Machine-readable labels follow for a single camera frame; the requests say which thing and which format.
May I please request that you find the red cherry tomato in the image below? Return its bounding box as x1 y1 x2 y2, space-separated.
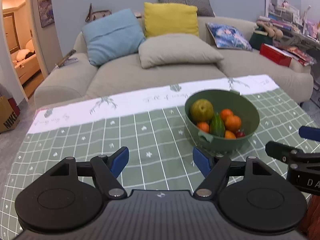
235 129 246 138

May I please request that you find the orange mandarin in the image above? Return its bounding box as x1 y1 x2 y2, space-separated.
196 121 210 133
220 108 234 122
225 115 242 132
225 130 236 139

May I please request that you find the orange mandarin top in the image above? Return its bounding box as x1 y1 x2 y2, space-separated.
225 115 242 132

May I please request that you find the green colander bowl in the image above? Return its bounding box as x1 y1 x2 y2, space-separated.
184 89 260 152

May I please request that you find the green cucumber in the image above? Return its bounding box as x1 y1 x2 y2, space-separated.
210 113 225 138

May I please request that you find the yellow-green pear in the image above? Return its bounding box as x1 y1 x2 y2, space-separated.
190 99 214 122

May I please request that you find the magazine on sofa arm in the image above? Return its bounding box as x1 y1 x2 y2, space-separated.
55 49 76 68

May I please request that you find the red box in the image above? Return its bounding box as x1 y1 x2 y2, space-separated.
260 43 292 67

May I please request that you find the brown Nike paper bag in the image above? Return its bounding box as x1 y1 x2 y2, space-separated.
0 96 20 133

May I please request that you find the cluttered shelf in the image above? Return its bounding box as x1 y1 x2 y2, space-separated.
257 0 319 65

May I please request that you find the green checked tablecloth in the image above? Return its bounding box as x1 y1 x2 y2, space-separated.
1 75 319 239

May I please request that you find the stuffed toy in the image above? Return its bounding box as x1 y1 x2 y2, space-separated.
256 20 284 40

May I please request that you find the dark green bag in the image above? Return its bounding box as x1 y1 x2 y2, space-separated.
249 29 273 50

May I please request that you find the beige sofa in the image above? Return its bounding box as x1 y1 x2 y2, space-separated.
34 16 315 110

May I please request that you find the blue floral cushion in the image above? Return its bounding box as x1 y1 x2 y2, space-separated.
206 23 252 51

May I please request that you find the beige cushion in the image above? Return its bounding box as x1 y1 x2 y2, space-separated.
138 34 224 69

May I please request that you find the grey patterned cushion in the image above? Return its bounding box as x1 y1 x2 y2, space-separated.
158 0 216 17

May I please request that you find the light blue cushion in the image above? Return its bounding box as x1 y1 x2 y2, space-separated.
82 9 145 67

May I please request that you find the wooden door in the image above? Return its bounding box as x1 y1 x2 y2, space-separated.
3 12 20 54

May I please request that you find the yellow cushion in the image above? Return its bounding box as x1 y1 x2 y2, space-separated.
144 2 199 37

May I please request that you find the handbag behind sofa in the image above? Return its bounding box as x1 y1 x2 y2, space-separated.
85 3 112 23

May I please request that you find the wall picture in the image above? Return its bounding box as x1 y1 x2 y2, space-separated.
37 0 54 28

